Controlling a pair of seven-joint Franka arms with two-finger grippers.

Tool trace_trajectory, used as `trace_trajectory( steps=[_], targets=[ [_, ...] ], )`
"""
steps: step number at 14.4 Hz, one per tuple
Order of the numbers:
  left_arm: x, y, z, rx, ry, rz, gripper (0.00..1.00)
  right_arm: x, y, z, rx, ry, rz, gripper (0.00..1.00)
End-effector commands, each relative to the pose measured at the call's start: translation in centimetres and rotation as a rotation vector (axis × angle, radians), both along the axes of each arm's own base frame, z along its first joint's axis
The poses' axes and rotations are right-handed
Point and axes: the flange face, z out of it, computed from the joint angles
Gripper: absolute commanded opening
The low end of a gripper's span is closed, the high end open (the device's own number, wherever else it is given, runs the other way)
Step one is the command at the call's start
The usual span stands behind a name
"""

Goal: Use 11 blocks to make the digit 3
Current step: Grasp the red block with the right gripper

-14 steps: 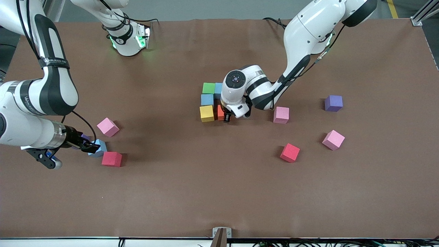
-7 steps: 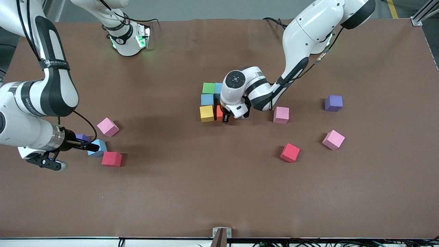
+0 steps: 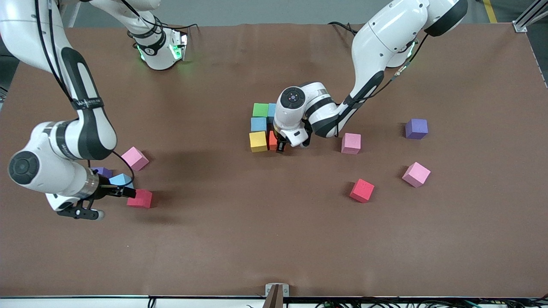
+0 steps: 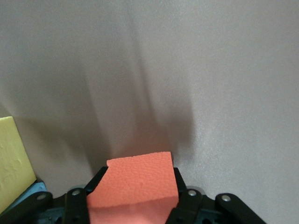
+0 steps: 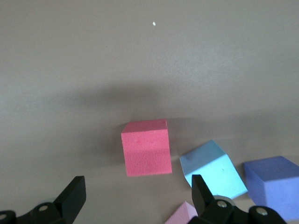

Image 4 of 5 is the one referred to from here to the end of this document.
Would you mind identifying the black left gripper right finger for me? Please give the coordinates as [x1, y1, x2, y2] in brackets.
[166, 167, 267, 224]

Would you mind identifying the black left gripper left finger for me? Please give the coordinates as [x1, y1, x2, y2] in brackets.
[0, 167, 108, 224]

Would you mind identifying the blue foam cube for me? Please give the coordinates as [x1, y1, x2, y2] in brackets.
[4, 182, 47, 214]

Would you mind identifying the orange foam cube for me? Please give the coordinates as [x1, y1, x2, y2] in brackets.
[87, 151, 179, 224]

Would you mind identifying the yellow foam cube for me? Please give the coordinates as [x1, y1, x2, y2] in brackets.
[0, 116, 37, 214]

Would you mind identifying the brown table cover sheet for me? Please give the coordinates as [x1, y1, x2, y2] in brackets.
[0, 0, 299, 224]

